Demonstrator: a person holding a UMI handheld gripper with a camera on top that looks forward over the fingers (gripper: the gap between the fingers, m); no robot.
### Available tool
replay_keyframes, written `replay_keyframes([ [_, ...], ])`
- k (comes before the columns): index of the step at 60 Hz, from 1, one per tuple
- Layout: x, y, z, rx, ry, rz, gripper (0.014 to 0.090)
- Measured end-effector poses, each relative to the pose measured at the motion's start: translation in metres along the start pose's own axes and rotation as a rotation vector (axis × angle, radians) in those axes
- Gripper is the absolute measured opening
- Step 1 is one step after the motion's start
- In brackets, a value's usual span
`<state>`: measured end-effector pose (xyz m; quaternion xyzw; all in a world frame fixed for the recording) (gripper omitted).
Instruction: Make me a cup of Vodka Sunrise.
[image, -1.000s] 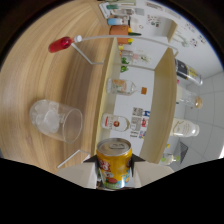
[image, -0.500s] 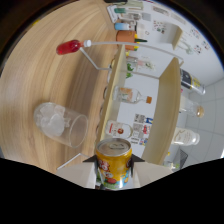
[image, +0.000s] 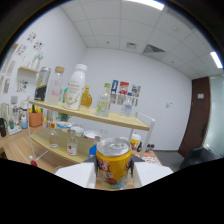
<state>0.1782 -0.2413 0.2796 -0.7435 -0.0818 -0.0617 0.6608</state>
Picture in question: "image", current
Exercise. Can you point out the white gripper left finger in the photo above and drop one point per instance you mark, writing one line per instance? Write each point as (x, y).
(78, 174)

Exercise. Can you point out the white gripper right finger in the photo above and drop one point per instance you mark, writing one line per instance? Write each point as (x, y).
(151, 172)

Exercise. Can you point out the yellow soda can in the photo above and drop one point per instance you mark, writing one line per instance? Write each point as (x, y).
(114, 166)

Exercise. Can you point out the printed paper sheet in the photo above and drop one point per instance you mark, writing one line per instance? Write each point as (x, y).
(152, 158)

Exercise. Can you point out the white bottle red cap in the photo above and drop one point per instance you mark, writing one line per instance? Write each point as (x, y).
(135, 141)

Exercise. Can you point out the white bowl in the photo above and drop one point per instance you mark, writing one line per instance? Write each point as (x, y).
(90, 134)
(77, 131)

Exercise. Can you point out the black office chair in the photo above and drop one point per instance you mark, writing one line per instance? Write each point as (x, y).
(200, 158)

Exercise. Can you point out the green potted plant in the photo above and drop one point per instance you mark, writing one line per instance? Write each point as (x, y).
(63, 117)

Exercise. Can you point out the two-tier wooden shelf rack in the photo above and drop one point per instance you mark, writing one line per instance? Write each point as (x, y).
(110, 118)

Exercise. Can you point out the orange storage basket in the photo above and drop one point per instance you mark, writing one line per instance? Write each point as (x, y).
(35, 119)

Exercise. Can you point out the small clear water bottle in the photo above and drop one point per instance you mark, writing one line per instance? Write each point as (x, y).
(127, 107)

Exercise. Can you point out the brown door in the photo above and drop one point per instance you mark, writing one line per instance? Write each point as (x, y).
(195, 116)

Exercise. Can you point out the white tray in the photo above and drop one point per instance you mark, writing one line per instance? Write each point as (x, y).
(15, 130)

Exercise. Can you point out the teal bottle black cap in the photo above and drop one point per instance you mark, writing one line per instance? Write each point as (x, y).
(64, 96)

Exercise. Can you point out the green mug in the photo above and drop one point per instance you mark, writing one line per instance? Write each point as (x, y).
(11, 124)

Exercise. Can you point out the large white bottle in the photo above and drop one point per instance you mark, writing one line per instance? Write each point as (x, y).
(75, 90)

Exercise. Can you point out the glass jar cork lid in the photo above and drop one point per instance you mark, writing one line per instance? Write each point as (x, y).
(55, 88)

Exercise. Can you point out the tall black yellow can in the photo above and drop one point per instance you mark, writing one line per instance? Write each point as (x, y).
(42, 85)

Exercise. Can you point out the ceiling air vent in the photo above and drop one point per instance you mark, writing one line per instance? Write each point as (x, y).
(154, 49)

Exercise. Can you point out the ceiling light panel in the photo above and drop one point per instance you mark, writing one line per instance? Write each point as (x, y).
(148, 3)
(216, 60)

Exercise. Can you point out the multicolour wall poster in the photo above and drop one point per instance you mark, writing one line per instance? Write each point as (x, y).
(136, 93)

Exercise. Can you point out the red white wall poster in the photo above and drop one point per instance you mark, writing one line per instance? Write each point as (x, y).
(123, 91)

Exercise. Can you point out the blue white wall poster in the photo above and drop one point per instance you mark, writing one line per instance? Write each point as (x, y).
(114, 88)

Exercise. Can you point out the wooden wall shelf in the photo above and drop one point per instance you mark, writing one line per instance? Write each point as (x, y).
(28, 69)

